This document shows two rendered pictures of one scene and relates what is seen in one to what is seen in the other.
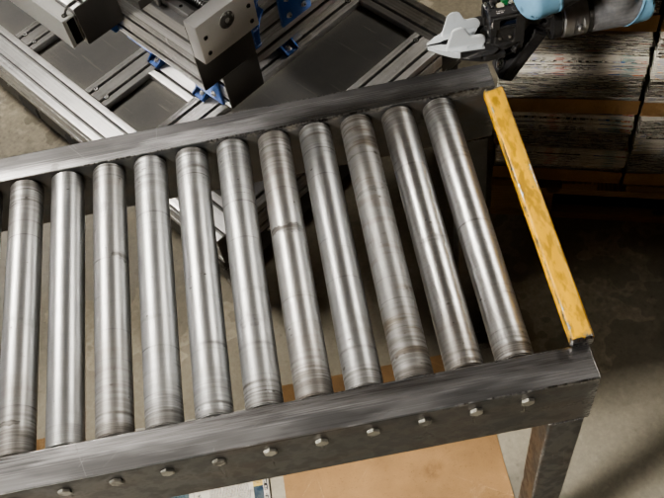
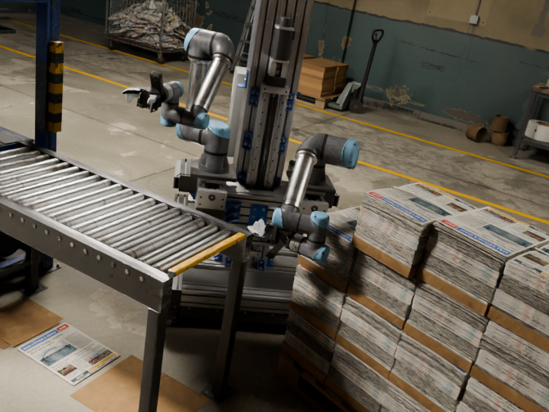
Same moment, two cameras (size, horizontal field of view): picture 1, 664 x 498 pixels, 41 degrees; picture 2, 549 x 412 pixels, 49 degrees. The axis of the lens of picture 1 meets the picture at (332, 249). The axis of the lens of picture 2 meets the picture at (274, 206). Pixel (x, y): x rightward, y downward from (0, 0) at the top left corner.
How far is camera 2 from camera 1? 1.62 m
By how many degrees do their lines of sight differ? 39
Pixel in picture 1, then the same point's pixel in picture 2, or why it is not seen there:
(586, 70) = (320, 302)
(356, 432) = (95, 253)
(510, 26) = (271, 230)
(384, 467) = (131, 401)
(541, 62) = (307, 288)
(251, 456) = (67, 243)
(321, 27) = (280, 270)
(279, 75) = (248, 273)
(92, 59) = not seen: hidden behind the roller
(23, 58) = not seen: hidden behind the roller
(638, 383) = not seen: outside the picture
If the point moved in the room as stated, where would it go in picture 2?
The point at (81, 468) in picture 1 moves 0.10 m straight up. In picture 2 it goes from (31, 215) to (31, 190)
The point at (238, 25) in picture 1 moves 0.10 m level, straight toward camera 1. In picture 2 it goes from (216, 203) to (204, 209)
